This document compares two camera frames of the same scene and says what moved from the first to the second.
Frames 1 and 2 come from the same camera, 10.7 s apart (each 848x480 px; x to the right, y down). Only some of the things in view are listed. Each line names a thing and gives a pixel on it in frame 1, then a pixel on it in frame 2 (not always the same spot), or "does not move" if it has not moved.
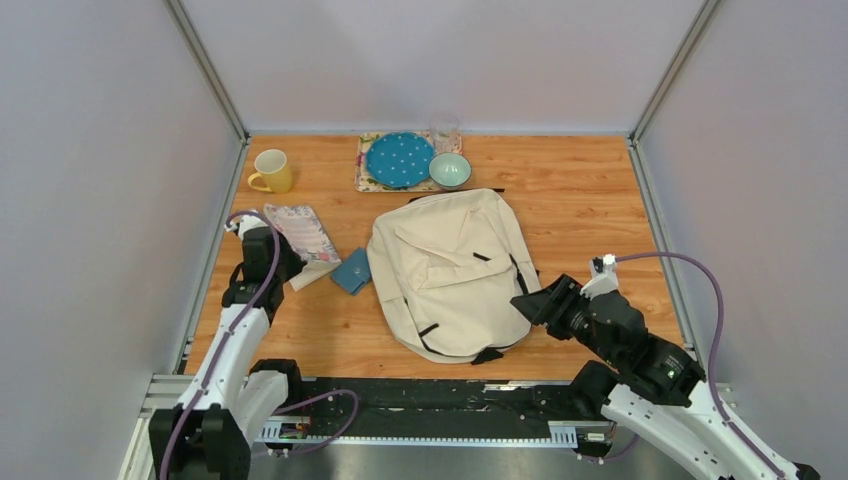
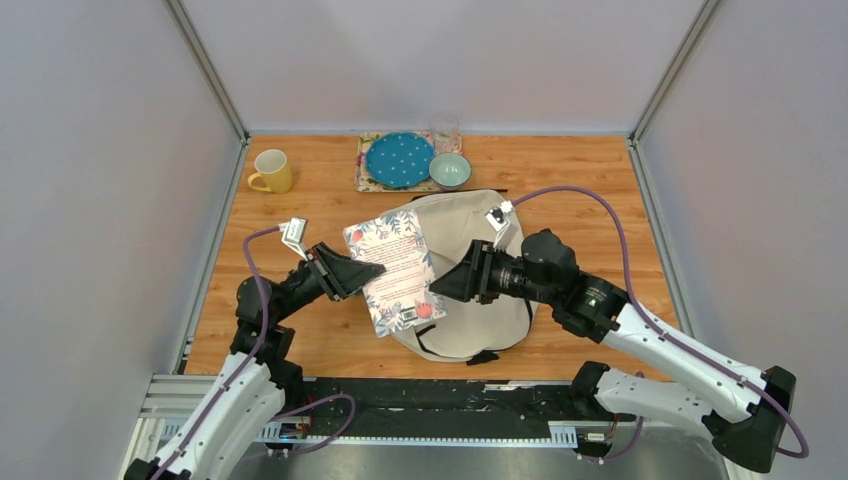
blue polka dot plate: [399, 159] does not move
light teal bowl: [449, 171] does not move
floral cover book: [309, 238] -> [400, 297]
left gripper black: [295, 263] -> [338, 275]
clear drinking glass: [446, 133] does not move
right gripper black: [546, 307] -> [471, 277]
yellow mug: [275, 174] does not move
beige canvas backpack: [446, 269] does not move
